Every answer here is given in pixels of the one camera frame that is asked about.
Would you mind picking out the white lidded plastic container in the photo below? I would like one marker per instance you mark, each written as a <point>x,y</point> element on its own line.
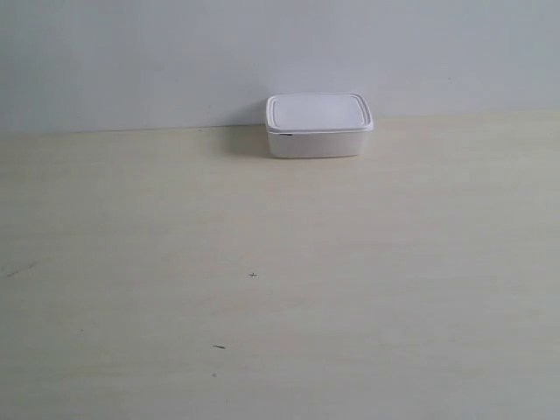
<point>317,125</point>

